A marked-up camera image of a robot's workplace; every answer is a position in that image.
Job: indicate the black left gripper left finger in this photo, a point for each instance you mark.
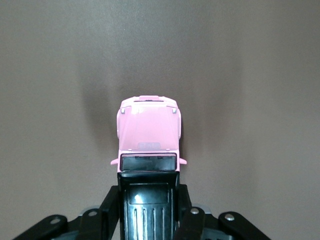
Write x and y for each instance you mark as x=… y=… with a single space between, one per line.
x=107 y=212

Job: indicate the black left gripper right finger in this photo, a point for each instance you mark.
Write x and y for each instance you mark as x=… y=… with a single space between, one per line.
x=190 y=215

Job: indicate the pink toy jeep black roof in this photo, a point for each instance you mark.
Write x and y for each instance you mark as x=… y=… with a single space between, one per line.
x=148 y=130

